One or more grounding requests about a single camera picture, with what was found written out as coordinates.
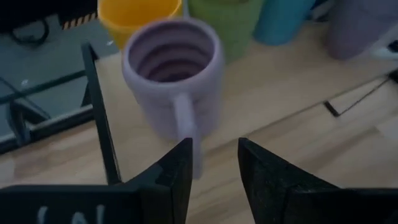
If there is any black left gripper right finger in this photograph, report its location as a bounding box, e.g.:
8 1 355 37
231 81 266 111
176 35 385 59
238 138 339 224

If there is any black floor mat striped edge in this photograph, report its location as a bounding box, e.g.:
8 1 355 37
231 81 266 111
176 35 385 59
0 0 99 32

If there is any black table edge rail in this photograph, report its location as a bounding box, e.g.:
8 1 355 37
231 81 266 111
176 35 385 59
0 99 96 155

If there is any green mug white handle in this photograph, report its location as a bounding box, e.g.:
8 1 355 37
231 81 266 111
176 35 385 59
186 0 265 63

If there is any orange-yellow mug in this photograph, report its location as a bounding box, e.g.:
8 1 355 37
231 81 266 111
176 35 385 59
97 0 183 50

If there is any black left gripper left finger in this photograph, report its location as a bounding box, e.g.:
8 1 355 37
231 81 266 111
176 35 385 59
123 138 193 224

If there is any ribbed lilac mug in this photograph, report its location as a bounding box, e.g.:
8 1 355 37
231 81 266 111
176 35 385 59
121 17 225 180

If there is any lilac mug white handle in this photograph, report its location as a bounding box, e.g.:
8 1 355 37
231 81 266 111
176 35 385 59
326 0 398 62

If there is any black floor cable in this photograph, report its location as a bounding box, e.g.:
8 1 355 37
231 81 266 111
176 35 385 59
11 18 50 47

